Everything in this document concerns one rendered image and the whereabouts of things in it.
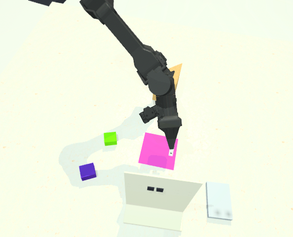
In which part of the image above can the pink flat square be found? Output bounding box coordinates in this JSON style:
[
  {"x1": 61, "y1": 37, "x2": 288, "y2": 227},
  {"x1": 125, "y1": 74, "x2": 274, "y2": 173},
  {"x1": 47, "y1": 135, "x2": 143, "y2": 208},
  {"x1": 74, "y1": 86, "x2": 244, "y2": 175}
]
[{"x1": 138, "y1": 133, "x2": 178, "y2": 170}]

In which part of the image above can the lime green cube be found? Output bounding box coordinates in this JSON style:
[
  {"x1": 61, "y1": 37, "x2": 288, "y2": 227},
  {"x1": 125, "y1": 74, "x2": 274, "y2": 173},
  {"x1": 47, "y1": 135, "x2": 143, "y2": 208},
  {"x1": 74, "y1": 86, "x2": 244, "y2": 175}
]
[{"x1": 104, "y1": 132, "x2": 117, "y2": 146}]

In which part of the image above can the purple cube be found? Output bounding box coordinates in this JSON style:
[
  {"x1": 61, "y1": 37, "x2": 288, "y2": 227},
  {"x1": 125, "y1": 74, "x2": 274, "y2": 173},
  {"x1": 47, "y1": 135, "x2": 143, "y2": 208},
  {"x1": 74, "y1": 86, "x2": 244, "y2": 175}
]
[{"x1": 79, "y1": 163, "x2": 96, "y2": 181}]

